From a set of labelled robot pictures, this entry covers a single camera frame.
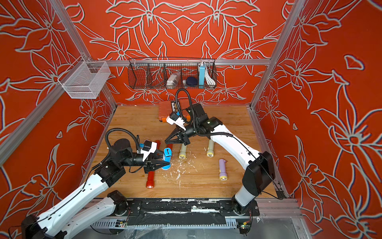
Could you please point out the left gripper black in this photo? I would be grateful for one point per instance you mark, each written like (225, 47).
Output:
(153, 166)

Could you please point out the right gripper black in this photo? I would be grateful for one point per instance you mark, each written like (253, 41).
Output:
(183, 136)

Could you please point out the blue flashlight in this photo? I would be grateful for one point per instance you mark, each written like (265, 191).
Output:
(167, 155)

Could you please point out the green flashlight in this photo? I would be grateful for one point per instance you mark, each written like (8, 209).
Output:
(210, 150)
(183, 152)

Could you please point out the red flashlight front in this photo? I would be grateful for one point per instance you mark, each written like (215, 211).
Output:
(150, 180)

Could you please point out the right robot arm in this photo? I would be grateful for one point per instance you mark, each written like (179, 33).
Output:
(192, 120)

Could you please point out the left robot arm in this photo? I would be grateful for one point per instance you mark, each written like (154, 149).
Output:
(64, 219)

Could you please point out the purple flashlight front right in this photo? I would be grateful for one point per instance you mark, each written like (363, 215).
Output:
(222, 170)

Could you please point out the orange tool case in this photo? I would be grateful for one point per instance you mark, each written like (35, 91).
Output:
(166, 107)

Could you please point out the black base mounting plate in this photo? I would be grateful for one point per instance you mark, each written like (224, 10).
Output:
(182, 212)

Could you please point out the white packet in basket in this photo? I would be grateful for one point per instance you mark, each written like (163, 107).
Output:
(173, 80)

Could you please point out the dark blue round case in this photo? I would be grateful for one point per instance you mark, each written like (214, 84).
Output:
(192, 82)

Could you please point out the light blue box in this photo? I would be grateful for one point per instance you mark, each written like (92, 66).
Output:
(202, 71)

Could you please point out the clear plastic bin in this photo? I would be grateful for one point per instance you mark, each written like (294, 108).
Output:
(85, 80)

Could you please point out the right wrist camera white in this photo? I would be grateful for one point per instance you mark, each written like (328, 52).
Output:
(173, 118)

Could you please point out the black wire basket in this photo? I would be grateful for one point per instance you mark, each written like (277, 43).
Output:
(172, 73)

